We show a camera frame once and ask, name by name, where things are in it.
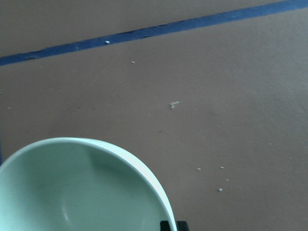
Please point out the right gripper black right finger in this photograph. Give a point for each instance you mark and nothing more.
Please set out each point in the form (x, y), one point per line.
(182, 226)

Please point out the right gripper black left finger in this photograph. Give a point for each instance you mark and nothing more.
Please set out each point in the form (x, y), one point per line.
(165, 226)

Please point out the green bowl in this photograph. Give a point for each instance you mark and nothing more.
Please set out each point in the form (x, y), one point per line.
(79, 184)

